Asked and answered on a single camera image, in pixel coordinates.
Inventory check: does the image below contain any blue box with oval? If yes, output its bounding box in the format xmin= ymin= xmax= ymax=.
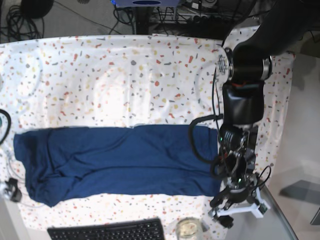
xmin=110 ymin=0 xmax=181 ymax=8

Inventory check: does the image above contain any dark blue t-shirt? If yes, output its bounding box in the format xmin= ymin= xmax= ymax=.
xmin=13 ymin=124 xmax=221 ymax=207

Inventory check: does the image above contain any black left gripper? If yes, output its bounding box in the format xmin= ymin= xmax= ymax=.
xmin=210 ymin=174 xmax=260 ymax=210

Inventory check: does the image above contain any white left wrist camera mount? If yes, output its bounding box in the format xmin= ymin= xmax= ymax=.
xmin=208 ymin=189 xmax=271 ymax=229

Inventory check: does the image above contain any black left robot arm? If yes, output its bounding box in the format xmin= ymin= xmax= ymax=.
xmin=188 ymin=0 xmax=320 ymax=216

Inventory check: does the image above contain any black power strip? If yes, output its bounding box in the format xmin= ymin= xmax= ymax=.
xmin=149 ymin=12 xmax=237 ymax=25

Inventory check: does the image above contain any clear glass jar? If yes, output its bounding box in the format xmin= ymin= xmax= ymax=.
xmin=175 ymin=217 xmax=204 ymax=240

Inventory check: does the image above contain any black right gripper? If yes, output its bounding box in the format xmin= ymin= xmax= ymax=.
xmin=3 ymin=178 xmax=22 ymax=202

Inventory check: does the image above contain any coiled white cable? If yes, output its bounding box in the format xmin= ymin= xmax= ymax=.
xmin=3 ymin=147 xmax=46 ymax=210

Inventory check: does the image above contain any terrazzo patterned table cloth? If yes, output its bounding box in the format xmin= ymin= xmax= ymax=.
xmin=0 ymin=33 xmax=297 ymax=239

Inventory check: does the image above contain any black computer keyboard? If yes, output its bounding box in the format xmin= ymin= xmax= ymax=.
xmin=47 ymin=218 xmax=165 ymax=240

